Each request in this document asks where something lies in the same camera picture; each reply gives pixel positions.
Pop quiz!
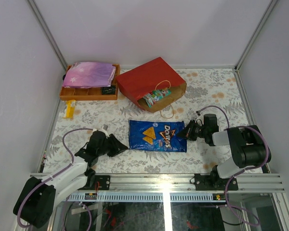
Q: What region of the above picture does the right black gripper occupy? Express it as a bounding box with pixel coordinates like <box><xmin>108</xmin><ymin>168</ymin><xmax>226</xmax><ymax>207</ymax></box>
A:
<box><xmin>176</xmin><ymin>120</ymin><xmax>208</xmax><ymax>141</ymax></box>

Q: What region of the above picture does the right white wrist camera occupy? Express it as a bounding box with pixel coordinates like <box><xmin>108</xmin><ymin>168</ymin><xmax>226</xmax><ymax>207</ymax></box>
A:
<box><xmin>196</xmin><ymin>111</ymin><xmax>203</xmax><ymax>126</ymax></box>

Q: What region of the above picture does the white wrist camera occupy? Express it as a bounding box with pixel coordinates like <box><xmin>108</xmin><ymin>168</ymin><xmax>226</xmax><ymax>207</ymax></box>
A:
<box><xmin>196</xmin><ymin>111</ymin><xmax>203</xmax><ymax>126</ymax></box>
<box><xmin>92</xmin><ymin>124</ymin><xmax>109</xmax><ymax>137</ymax></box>

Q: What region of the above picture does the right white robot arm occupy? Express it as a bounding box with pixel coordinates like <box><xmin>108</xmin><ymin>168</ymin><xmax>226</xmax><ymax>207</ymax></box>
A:
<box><xmin>177</xmin><ymin>114</ymin><xmax>271</xmax><ymax>190</ymax></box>

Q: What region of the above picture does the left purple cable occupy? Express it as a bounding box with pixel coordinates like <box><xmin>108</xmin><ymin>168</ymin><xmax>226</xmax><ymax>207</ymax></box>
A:
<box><xmin>16</xmin><ymin>128</ymin><xmax>94</xmax><ymax>231</ymax></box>

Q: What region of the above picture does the blue Doritos chip bag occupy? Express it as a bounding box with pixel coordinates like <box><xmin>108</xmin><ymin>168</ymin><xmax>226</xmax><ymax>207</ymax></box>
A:
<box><xmin>129</xmin><ymin>120</ymin><xmax>187</xmax><ymax>153</ymax></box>

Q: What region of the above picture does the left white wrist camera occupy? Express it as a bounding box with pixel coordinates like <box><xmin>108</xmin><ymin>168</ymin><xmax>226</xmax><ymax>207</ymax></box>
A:
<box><xmin>92</xmin><ymin>124</ymin><xmax>109</xmax><ymax>137</ymax></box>

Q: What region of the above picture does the red paper bag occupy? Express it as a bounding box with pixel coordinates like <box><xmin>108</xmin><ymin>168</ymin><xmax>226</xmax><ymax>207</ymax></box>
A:
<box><xmin>116</xmin><ymin>57</ymin><xmax>187</xmax><ymax>113</ymax></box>

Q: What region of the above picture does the dark patterned cloth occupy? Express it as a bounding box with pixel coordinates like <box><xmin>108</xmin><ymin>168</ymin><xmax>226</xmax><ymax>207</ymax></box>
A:
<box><xmin>101</xmin><ymin>86</ymin><xmax>116</xmax><ymax>95</ymax></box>

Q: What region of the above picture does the teal snack packet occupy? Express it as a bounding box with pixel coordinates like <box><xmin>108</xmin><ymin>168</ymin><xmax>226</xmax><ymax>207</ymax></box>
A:
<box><xmin>143</xmin><ymin>89</ymin><xmax>171</xmax><ymax>108</ymax></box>

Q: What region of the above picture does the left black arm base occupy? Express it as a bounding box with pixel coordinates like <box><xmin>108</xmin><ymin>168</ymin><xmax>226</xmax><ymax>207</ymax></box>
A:
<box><xmin>81</xmin><ymin>175</ymin><xmax>111</xmax><ymax>191</ymax></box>

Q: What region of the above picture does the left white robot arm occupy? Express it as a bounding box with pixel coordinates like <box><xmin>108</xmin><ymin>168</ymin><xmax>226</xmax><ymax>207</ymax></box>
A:
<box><xmin>13</xmin><ymin>128</ymin><xmax>128</xmax><ymax>228</ymax></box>

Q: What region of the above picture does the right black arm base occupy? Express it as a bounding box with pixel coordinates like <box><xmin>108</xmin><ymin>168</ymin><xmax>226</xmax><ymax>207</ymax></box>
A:
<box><xmin>189</xmin><ymin>174</ymin><xmax>230</xmax><ymax>191</ymax></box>

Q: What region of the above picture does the purple star cloth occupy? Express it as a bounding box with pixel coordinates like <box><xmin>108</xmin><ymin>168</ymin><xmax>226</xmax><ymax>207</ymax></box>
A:
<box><xmin>62</xmin><ymin>62</ymin><xmax>116</xmax><ymax>89</ymax></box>

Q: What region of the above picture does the wooden compartment tray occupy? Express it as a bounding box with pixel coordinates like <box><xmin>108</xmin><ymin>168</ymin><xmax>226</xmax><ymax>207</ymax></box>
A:
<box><xmin>59</xmin><ymin>64</ymin><xmax>120</xmax><ymax>101</ymax></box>

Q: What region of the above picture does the yellow snack packet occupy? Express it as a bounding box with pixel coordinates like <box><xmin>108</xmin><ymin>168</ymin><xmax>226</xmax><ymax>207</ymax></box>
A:
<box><xmin>63</xmin><ymin>100</ymin><xmax>76</xmax><ymax>119</ymax></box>

